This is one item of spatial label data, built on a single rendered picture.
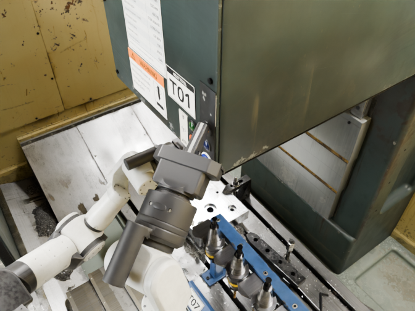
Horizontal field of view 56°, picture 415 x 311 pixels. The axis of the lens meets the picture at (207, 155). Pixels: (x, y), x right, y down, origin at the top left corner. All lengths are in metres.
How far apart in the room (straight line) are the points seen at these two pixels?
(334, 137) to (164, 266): 0.94
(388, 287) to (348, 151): 0.78
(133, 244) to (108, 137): 1.61
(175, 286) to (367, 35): 0.60
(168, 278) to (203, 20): 0.39
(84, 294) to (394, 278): 1.34
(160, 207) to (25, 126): 1.58
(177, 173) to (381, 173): 0.91
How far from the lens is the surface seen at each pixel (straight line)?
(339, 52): 0.82
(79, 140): 2.17
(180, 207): 0.61
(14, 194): 2.23
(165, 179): 0.64
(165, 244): 0.62
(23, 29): 1.91
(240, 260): 1.05
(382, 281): 1.97
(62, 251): 1.15
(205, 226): 1.19
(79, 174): 2.09
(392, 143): 1.34
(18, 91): 2.02
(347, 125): 1.35
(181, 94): 0.74
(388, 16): 0.90
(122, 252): 0.60
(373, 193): 1.48
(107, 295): 1.67
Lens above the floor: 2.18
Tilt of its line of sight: 44 degrees down
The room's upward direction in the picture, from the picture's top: straight up
